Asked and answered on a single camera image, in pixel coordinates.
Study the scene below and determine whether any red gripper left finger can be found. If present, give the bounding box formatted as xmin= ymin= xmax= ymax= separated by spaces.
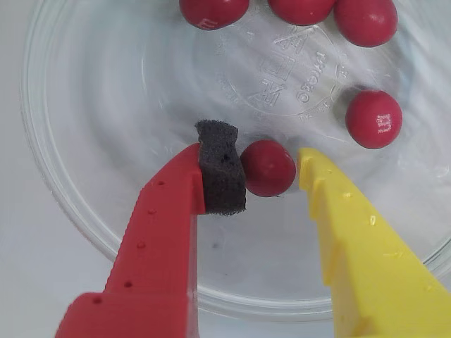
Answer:
xmin=54 ymin=119 xmax=247 ymax=338

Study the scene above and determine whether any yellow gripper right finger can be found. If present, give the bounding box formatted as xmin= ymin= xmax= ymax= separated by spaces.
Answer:
xmin=297 ymin=146 xmax=451 ymax=338

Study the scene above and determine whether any red candy with m print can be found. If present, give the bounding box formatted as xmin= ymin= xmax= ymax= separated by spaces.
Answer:
xmin=240 ymin=139 xmax=297 ymax=197
xmin=178 ymin=0 xmax=250 ymax=31

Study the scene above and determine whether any glass bowl with red candies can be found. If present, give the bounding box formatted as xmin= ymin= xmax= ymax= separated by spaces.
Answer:
xmin=19 ymin=0 xmax=451 ymax=314

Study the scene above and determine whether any white table cover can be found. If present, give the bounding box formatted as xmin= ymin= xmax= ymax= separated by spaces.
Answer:
xmin=0 ymin=0 xmax=451 ymax=338

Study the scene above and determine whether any red candy with text print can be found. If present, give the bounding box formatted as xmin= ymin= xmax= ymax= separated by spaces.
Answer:
xmin=345 ymin=89 xmax=403 ymax=150

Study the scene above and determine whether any plain red candy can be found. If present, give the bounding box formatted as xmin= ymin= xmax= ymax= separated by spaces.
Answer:
xmin=267 ymin=0 xmax=335 ymax=26
xmin=333 ymin=0 xmax=399 ymax=49

